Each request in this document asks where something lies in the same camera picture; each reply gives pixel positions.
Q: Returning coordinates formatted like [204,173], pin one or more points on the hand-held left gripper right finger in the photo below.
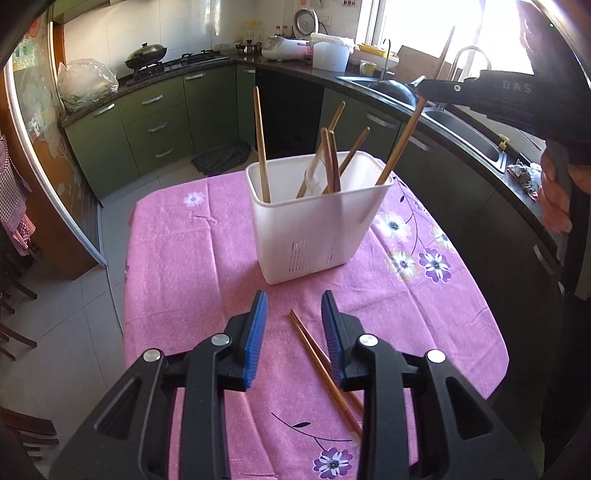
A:
[333,341]

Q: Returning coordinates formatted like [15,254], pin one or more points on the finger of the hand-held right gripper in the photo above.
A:
[445,90]

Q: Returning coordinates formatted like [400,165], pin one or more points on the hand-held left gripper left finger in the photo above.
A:
[256,341]

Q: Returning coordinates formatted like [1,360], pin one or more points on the white plastic utensil holder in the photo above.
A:
[318,230]

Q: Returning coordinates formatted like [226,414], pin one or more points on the clear plastic spoon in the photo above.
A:
[316,180]

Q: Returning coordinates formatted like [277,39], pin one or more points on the person's right hand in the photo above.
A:
[556,198]

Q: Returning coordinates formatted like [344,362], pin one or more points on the steel kitchen faucet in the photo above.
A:
[468,53]

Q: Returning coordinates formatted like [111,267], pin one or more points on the small yellow sink knob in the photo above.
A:
[502,141]

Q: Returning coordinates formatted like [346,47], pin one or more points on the steel kitchen sink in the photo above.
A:
[466,134]

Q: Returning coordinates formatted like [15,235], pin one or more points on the dark frying pan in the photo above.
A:
[392,91]

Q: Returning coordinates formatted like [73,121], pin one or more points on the kitchen window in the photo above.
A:
[415,23]

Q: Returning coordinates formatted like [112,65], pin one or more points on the yellow tray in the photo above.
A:
[376,50]

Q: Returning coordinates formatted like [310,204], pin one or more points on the crumpled dish rag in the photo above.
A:
[524,177]

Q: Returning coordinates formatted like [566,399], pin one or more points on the small pale mug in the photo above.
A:
[367,68]

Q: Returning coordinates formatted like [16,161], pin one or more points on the pink floral tablecloth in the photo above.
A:
[194,277]

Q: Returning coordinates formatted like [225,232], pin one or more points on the white plastic bucket with lid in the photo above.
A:
[330,53]

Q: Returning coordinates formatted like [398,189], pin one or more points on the dark stone countertop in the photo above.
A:
[295,67]

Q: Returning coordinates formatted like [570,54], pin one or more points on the round silver lid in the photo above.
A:
[307,21]

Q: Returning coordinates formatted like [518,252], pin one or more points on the black built-in appliance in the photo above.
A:
[288,115]

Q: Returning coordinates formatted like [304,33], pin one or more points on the white rice cooker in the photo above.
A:
[284,48]

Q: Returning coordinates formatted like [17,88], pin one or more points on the dark floor mat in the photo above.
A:
[221,159]

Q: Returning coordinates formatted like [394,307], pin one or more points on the small dark pot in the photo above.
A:
[249,47]

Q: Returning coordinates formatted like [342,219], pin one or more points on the green lower kitchen cabinets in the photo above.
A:
[152,124]

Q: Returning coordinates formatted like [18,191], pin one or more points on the brown wooden chair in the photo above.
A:
[27,429]

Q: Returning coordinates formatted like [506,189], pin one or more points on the dark red wooden chair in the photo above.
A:
[14,300]

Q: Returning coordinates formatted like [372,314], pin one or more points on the black gas stove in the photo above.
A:
[194,60]

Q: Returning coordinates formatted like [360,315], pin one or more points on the checked purple apron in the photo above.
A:
[14,198]

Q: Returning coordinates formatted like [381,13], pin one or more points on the floral glass sliding door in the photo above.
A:
[46,152]

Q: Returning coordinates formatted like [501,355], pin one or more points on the black wok with lid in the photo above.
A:
[145,54]

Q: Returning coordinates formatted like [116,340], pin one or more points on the clear plastic bag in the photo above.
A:
[85,83]

